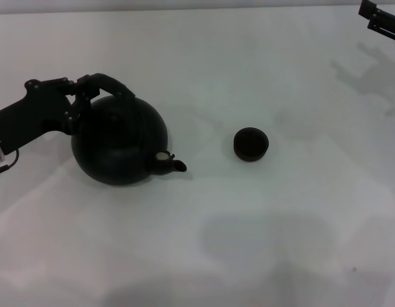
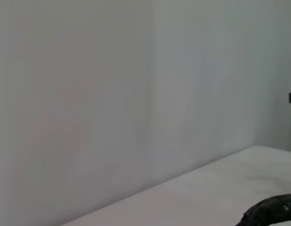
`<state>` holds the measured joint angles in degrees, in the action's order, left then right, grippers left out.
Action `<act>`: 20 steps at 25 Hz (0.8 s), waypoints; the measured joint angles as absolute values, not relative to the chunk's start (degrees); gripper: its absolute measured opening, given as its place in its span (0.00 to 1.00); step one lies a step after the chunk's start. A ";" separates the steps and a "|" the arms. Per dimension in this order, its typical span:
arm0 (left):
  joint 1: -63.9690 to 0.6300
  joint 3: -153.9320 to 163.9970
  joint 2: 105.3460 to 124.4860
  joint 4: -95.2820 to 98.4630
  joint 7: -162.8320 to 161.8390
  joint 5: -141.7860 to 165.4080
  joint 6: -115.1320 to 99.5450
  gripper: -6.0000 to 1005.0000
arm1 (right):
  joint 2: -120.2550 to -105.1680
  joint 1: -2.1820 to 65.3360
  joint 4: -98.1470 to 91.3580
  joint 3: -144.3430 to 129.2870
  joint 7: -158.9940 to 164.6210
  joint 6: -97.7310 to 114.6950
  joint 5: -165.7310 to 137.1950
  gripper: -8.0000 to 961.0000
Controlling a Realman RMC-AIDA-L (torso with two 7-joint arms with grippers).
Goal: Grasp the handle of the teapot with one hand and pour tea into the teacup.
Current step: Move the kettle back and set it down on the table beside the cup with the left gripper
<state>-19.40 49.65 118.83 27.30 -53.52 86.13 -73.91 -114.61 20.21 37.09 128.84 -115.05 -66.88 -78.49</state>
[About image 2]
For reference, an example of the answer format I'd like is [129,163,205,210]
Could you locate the black round teapot with handle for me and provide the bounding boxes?
[234,193,291,226]

